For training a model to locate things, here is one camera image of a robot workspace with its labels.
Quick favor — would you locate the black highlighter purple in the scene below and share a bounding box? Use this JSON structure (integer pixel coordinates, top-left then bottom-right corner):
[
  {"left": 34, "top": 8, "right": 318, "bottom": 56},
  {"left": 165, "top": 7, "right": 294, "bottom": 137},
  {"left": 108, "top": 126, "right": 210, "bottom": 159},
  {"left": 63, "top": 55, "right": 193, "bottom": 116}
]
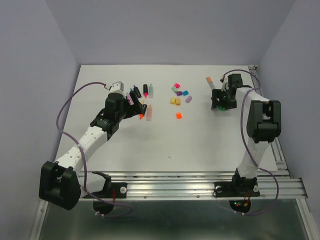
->
[{"left": 133, "top": 85, "right": 142, "bottom": 99}]

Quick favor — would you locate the pastel pink highlighter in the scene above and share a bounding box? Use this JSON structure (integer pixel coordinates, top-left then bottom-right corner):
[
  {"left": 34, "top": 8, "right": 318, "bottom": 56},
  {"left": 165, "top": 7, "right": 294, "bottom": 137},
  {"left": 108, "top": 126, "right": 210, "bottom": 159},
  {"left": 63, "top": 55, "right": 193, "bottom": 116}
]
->
[{"left": 126, "top": 92, "right": 134, "bottom": 105}]

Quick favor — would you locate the black highlighter orange cap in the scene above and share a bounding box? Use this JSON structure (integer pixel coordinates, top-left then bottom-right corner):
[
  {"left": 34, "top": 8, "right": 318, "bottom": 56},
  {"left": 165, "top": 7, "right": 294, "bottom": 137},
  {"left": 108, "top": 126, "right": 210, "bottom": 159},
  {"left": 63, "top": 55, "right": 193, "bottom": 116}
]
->
[{"left": 139, "top": 104, "right": 148, "bottom": 120}]

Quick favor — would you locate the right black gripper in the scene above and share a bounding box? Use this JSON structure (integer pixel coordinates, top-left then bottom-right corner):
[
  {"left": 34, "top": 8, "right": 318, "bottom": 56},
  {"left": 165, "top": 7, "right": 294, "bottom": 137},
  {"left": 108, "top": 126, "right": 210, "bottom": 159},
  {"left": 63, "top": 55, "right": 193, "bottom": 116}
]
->
[{"left": 210, "top": 88, "right": 236, "bottom": 110}]

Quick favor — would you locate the black highlighter green cap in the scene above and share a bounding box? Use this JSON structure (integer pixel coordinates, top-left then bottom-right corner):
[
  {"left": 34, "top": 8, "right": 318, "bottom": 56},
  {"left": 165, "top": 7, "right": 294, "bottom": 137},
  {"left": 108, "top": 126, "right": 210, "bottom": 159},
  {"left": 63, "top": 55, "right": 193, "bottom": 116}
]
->
[{"left": 218, "top": 106, "right": 226, "bottom": 112}]

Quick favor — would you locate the purple cable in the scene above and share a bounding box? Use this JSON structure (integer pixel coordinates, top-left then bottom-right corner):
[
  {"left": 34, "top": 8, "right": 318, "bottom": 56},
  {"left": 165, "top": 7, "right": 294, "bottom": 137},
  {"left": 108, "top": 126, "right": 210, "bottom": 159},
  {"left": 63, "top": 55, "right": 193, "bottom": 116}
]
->
[
  {"left": 222, "top": 69, "right": 280, "bottom": 217},
  {"left": 56, "top": 81, "right": 133, "bottom": 218}
]

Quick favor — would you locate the pastel peach highlighter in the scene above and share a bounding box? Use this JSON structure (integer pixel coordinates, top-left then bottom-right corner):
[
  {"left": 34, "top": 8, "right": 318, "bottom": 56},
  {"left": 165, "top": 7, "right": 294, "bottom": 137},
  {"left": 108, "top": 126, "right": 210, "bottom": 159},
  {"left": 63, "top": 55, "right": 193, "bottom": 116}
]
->
[{"left": 146, "top": 104, "right": 153, "bottom": 121}]

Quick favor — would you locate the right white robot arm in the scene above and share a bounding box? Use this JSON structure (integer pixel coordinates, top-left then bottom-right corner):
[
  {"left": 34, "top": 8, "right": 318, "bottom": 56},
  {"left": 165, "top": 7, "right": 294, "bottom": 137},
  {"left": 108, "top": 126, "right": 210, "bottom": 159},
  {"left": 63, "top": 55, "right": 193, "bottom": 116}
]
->
[{"left": 206, "top": 71, "right": 282, "bottom": 198}]

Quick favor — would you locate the pastel green pen cap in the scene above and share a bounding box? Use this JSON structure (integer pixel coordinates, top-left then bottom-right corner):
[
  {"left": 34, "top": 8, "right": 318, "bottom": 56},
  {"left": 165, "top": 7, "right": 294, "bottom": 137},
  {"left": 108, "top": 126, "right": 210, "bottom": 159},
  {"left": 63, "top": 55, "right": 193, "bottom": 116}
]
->
[{"left": 171, "top": 86, "right": 179, "bottom": 93}]

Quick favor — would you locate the orange pen cap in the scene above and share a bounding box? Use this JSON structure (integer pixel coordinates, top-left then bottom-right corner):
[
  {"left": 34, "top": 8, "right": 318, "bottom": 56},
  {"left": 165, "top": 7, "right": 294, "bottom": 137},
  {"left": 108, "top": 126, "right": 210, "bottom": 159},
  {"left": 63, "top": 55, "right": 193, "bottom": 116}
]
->
[{"left": 176, "top": 112, "right": 182, "bottom": 119}]

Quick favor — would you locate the aluminium front rail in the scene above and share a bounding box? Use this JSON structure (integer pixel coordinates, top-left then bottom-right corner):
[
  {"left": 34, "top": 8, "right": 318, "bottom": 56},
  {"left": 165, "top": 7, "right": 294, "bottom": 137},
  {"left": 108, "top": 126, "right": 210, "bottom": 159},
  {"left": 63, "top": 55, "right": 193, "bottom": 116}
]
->
[{"left": 30, "top": 171, "right": 313, "bottom": 240}]

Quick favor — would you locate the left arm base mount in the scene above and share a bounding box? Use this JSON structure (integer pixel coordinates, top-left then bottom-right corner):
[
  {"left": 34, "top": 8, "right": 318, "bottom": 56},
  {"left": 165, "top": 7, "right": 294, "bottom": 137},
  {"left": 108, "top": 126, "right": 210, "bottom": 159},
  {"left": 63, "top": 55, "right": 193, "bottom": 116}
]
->
[{"left": 81, "top": 171, "right": 128, "bottom": 217}]

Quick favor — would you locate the pastel green highlighter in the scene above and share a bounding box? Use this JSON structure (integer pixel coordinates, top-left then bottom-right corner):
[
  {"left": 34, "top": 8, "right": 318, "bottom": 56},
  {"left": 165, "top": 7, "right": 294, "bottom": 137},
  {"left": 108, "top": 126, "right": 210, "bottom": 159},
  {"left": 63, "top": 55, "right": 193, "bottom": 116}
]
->
[{"left": 148, "top": 84, "right": 154, "bottom": 98}]

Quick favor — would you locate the black highlighter pink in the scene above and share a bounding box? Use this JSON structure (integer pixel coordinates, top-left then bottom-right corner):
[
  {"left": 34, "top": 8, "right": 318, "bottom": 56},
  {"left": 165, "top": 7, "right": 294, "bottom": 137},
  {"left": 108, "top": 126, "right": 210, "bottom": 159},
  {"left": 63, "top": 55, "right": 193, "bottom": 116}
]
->
[{"left": 143, "top": 84, "right": 149, "bottom": 98}]

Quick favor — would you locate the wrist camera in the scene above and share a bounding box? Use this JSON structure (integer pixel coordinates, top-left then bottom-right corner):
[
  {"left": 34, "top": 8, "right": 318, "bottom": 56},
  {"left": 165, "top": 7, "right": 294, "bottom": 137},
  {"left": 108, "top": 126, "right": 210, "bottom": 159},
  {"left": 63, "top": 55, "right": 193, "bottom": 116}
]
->
[
  {"left": 220, "top": 76, "right": 229, "bottom": 92},
  {"left": 104, "top": 81, "right": 125, "bottom": 96}
]

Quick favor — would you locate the aluminium right side rail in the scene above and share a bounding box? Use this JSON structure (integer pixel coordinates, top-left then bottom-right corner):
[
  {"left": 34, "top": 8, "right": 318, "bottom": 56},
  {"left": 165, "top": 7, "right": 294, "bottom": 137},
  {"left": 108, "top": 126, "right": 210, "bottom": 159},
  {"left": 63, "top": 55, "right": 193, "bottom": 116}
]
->
[{"left": 247, "top": 65, "right": 292, "bottom": 178}]

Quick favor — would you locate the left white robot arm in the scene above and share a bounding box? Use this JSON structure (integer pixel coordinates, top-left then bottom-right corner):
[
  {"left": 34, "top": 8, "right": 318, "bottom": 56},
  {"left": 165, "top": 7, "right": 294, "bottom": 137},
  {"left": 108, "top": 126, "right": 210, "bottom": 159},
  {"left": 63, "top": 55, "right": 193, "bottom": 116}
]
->
[{"left": 38, "top": 91, "right": 147, "bottom": 210}]

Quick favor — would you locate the pastel orange highlighter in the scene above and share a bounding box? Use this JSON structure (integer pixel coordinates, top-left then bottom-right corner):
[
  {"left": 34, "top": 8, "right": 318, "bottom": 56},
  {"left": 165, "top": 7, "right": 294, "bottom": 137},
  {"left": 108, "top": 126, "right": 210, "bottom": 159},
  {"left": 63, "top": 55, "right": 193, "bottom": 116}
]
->
[{"left": 206, "top": 76, "right": 216, "bottom": 90}]

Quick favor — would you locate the pastel pink pen cap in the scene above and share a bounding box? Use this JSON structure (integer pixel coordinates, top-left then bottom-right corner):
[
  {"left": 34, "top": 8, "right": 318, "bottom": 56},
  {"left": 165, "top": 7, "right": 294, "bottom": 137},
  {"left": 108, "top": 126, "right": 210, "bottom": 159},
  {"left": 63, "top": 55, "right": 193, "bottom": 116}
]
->
[{"left": 185, "top": 95, "right": 192, "bottom": 103}]

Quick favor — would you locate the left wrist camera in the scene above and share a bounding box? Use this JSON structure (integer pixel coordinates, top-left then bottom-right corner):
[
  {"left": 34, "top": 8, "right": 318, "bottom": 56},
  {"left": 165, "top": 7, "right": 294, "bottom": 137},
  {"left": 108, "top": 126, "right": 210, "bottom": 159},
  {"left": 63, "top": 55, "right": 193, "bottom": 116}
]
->
[{"left": 104, "top": 81, "right": 125, "bottom": 96}]

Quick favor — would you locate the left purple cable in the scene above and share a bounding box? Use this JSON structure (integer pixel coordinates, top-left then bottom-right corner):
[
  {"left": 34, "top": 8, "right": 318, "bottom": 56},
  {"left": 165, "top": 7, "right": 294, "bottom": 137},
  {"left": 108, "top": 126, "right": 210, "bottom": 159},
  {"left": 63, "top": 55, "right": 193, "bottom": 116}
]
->
[{"left": 56, "top": 81, "right": 133, "bottom": 218}]

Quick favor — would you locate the pastel peach pen cap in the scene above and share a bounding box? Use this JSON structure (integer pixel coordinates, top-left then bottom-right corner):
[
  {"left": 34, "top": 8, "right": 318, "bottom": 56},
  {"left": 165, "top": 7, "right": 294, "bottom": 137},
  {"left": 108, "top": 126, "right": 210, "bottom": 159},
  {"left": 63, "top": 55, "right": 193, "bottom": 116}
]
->
[{"left": 175, "top": 98, "right": 181, "bottom": 106}]

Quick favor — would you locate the blue pen cap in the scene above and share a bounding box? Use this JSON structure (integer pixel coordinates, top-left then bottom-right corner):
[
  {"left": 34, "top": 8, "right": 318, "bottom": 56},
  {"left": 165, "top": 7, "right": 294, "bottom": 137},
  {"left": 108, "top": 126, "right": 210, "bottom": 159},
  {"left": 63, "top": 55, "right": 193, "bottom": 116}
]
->
[{"left": 182, "top": 90, "right": 189, "bottom": 96}]

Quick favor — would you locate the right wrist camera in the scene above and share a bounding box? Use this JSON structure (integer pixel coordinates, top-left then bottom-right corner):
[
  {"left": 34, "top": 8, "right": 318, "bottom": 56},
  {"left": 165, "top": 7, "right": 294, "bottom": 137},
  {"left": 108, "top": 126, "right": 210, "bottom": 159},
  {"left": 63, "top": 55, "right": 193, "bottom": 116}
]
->
[{"left": 220, "top": 76, "right": 229, "bottom": 92}]

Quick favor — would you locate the aluminium rail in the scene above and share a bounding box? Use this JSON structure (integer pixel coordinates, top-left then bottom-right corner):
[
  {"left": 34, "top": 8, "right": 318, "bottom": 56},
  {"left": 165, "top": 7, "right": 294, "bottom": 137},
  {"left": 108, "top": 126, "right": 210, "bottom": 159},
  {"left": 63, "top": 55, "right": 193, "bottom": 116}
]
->
[
  {"left": 30, "top": 171, "right": 313, "bottom": 240},
  {"left": 247, "top": 65, "right": 292, "bottom": 178}
]

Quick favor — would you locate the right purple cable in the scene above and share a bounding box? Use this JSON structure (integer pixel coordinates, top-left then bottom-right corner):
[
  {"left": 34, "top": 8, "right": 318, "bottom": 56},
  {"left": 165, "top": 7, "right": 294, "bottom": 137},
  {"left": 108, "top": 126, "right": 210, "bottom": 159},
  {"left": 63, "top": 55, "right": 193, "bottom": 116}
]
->
[{"left": 222, "top": 69, "right": 280, "bottom": 217}]

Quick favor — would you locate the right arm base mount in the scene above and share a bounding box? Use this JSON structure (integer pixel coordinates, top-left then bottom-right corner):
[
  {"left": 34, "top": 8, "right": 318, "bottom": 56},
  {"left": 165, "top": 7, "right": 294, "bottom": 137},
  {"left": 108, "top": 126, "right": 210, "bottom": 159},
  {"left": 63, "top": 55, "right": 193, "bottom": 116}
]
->
[{"left": 213, "top": 169, "right": 260, "bottom": 214}]

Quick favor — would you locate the pastel yellow pen cap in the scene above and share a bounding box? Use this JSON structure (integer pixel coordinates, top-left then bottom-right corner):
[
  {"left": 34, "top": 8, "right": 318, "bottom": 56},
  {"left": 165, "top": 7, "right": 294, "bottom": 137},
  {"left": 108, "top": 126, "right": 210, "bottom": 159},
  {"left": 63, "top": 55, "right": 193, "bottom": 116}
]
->
[{"left": 170, "top": 97, "right": 176, "bottom": 105}]

